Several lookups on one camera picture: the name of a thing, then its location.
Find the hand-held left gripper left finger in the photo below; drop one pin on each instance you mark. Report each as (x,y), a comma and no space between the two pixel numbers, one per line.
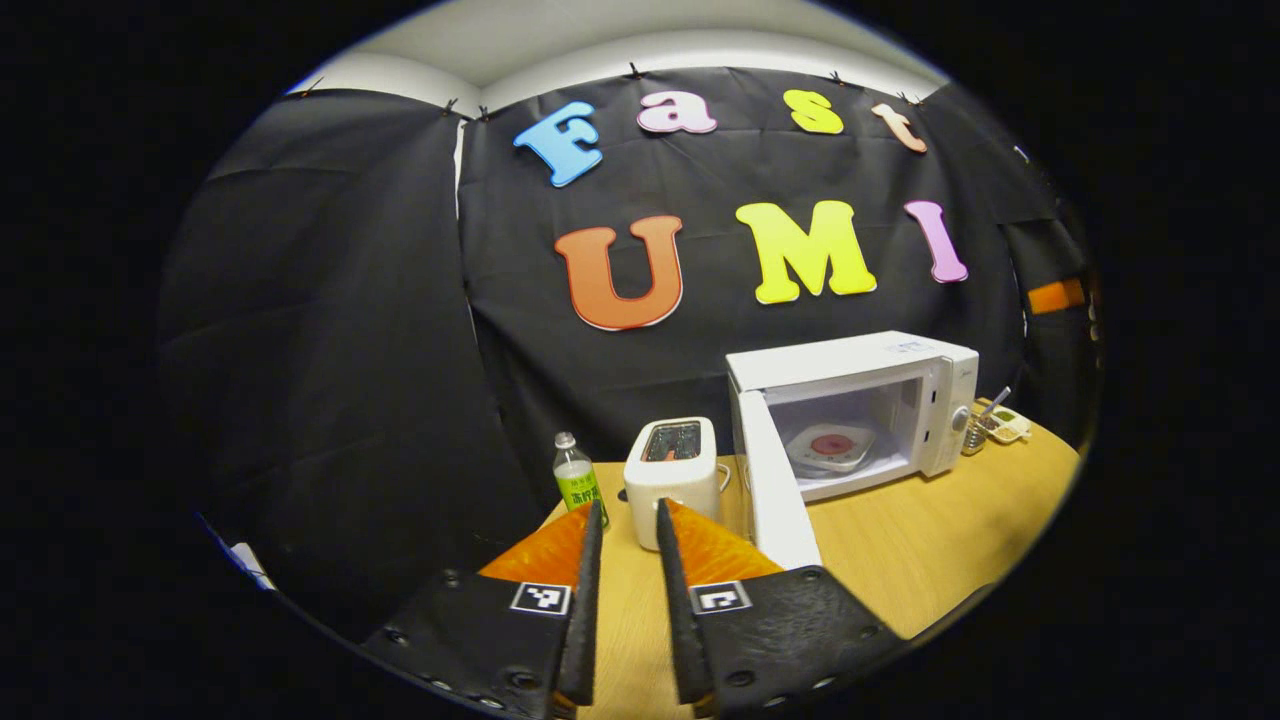
(585,600)

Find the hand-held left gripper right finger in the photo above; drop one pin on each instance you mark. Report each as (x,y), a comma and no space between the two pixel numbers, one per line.
(675,600)

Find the pink ham slice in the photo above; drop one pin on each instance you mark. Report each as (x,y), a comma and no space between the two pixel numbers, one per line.
(832,444)

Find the green label drink bottle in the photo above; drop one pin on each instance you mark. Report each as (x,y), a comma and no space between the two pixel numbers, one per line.
(575,485)

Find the white divided bean dish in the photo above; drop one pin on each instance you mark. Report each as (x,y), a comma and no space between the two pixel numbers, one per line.
(1008,427)

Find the white microwave oven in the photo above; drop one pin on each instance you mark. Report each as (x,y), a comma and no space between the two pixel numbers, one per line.
(850,360)

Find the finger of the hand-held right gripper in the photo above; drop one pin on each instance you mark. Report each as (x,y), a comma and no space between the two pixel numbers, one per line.
(1055,297)

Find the white square plate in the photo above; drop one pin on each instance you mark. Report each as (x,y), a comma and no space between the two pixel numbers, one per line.
(830,462)

